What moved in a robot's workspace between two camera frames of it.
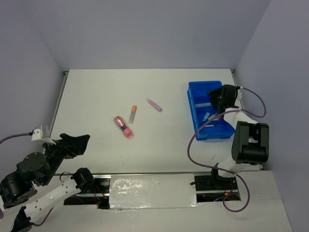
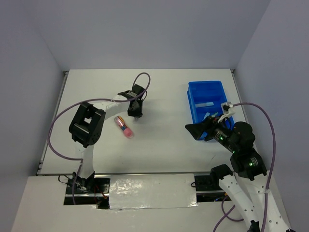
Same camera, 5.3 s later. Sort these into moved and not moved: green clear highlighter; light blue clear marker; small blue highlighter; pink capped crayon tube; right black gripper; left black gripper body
Moved: right black gripper; left black gripper body
Not moved: pink capped crayon tube; green clear highlighter; light blue clear marker; small blue highlighter
